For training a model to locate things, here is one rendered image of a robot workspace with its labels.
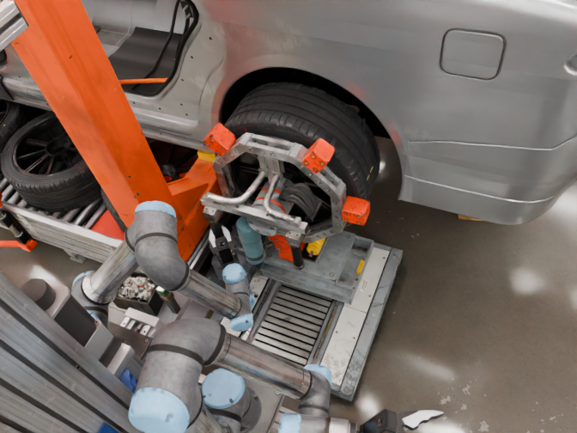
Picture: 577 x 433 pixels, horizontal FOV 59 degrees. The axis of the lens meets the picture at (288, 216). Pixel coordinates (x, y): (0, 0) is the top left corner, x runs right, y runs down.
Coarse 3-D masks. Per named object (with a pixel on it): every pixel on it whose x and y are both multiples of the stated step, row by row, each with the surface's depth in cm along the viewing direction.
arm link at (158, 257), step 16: (144, 240) 135; (160, 240) 135; (144, 256) 134; (160, 256) 134; (176, 256) 137; (144, 272) 137; (160, 272) 134; (176, 272) 136; (192, 272) 143; (176, 288) 139; (192, 288) 143; (208, 288) 148; (208, 304) 150; (224, 304) 154; (240, 304) 160; (240, 320) 159
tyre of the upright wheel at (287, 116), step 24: (264, 96) 190; (288, 96) 187; (312, 96) 186; (240, 120) 187; (264, 120) 181; (288, 120) 179; (312, 120) 180; (336, 120) 184; (360, 120) 190; (312, 144) 180; (336, 144) 180; (360, 144) 188; (336, 168) 185; (360, 168) 187; (360, 192) 191
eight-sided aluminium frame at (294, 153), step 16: (240, 144) 183; (256, 144) 181; (272, 144) 182; (288, 144) 179; (224, 160) 195; (288, 160) 178; (224, 176) 205; (320, 176) 180; (336, 176) 184; (224, 192) 214; (240, 192) 219; (336, 192) 182; (336, 208) 190; (320, 224) 211; (336, 224) 198; (304, 240) 217
